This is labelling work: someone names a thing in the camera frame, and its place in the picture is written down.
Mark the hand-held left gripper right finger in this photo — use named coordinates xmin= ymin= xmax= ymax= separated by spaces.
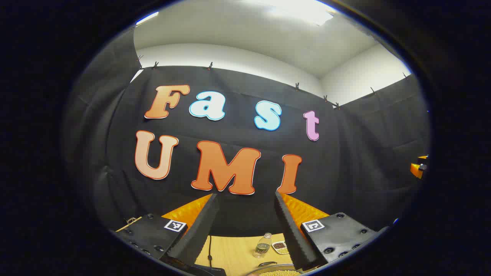
xmin=274 ymin=191 xmax=389 ymax=271

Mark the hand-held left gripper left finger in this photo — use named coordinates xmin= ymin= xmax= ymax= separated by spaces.
xmin=115 ymin=193 xmax=220 ymax=269

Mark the steel pot with black handles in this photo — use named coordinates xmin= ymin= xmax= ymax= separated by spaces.
xmin=245 ymin=261 xmax=304 ymax=276

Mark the black induction cooktop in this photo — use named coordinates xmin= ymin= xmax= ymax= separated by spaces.
xmin=184 ymin=264 xmax=227 ymax=276

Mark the clear plastic water bottle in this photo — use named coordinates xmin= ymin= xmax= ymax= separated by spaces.
xmin=253 ymin=232 xmax=273 ymax=258

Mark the row of black cloth clips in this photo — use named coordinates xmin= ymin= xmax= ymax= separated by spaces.
xmin=136 ymin=55 xmax=409 ymax=110

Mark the ceiling light panel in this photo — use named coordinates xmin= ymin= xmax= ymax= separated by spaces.
xmin=245 ymin=0 xmax=335 ymax=26
xmin=135 ymin=11 xmax=160 ymax=26

